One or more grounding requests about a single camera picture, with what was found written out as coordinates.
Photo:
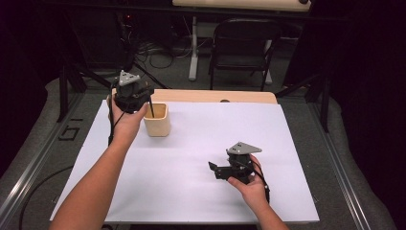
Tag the white table cover sheet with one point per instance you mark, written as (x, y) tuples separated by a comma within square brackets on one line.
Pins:
[(198, 134)]

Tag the black folding chair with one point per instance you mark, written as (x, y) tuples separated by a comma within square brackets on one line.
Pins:
[(242, 62)]

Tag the dark blue pencil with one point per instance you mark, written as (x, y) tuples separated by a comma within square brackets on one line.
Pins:
[(151, 108)]

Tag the white desk leg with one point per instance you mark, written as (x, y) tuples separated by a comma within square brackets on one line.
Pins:
[(193, 57)]

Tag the person's left hand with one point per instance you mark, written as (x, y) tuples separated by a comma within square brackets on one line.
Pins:
[(126, 124)]

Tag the beige square pen cup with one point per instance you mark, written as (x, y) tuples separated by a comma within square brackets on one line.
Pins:
[(157, 127)]

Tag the black tripod leg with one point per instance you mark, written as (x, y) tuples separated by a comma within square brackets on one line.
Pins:
[(151, 76)]

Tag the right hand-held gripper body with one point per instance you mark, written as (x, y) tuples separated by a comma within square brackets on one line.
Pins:
[(237, 166)]

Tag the person's right hand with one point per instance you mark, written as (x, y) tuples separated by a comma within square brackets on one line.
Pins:
[(253, 190)]

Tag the light wooden table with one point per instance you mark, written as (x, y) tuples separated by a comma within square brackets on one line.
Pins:
[(204, 95)]

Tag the black metal stand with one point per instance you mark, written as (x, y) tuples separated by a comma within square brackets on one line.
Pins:
[(325, 102), (63, 92)]

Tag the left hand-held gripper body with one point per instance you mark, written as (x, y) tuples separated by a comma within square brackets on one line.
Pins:
[(129, 94)]

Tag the beige desk top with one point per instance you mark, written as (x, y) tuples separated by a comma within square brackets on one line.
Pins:
[(239, 4)]

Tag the aluminium floor rail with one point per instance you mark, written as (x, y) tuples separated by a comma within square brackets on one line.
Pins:
[(35, 169), (338, 166)]

